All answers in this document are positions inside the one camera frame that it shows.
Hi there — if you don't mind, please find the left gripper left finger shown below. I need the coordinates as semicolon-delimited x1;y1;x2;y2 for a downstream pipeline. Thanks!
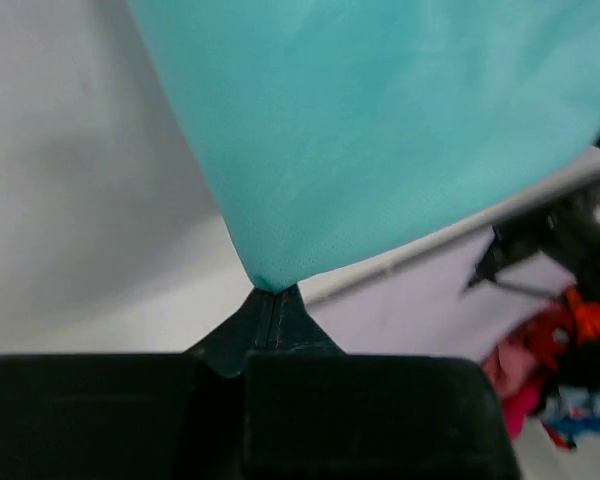
0;290;272;479

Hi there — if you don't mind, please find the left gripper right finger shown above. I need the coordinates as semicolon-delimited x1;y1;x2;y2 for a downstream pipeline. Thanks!
242;287;521;479

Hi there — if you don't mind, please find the green t shirt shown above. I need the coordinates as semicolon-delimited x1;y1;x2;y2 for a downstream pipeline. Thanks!
129;1;600;292

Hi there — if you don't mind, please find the colourful clothes pile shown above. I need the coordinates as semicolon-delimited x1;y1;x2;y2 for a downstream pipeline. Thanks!
482;286;600;450

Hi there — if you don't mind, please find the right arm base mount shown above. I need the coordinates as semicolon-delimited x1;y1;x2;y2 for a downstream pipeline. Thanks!
465;174;600;303

